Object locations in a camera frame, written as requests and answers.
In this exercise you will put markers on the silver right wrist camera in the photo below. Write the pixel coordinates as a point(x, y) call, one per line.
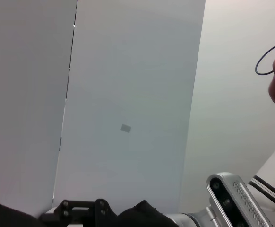
point(225, 201)

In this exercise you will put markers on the small grey wall sticker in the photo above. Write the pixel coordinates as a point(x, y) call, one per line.
point(126, 128)

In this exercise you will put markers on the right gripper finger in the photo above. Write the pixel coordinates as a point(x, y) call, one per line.
point(80, 217)

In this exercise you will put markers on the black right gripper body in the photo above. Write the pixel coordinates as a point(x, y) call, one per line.
point(105, 215)

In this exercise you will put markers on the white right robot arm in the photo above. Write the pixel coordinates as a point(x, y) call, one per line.
point(269, 191)

